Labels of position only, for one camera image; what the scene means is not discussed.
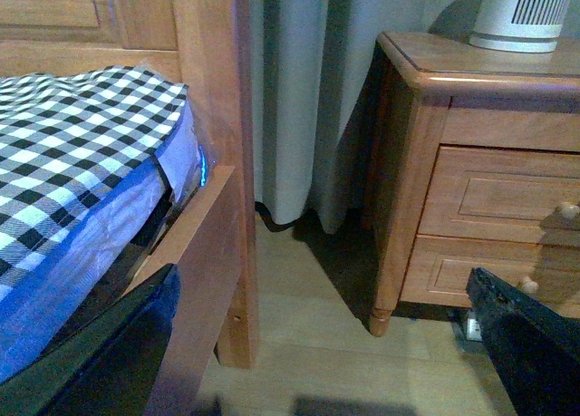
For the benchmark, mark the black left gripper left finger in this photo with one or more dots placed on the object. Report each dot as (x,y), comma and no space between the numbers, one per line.
(110,365)

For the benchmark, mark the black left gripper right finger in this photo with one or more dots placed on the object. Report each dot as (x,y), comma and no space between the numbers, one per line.
(534,350)

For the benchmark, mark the wooden drawer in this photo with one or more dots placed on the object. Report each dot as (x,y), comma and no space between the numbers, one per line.
(439,269)
(504,195)

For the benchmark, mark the floor power socket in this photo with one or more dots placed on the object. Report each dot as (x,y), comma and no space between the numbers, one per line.
(466,330)

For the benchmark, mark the blue mattress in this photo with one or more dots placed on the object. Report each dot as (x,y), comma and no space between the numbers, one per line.
(34,311)

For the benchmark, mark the wooden nightstand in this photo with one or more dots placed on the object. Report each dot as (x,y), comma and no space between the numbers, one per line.
(434,91)

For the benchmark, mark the black white checkered blanket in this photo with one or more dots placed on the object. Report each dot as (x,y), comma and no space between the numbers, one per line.
(66,142)

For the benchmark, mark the white air purifier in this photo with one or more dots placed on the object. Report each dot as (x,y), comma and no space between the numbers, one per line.
(519,26)

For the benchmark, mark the grey curtain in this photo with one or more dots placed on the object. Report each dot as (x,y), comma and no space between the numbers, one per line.
(310,70)

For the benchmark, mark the wooden bed frame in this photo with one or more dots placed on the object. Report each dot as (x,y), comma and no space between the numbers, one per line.
(203,44)

